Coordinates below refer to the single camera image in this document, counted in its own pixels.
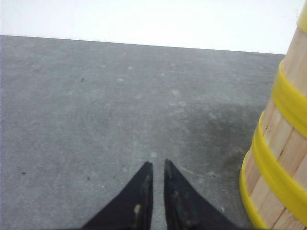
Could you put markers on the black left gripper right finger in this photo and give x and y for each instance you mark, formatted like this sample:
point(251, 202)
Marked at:
point(185, 208)

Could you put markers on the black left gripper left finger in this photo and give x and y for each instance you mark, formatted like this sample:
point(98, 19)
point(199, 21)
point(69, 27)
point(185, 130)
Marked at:
point(131, 209)

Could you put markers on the bamboo steamer basket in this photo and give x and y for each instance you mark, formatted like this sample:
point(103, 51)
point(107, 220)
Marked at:
point(285, 118)
point(302, 19)
point(273, 180)

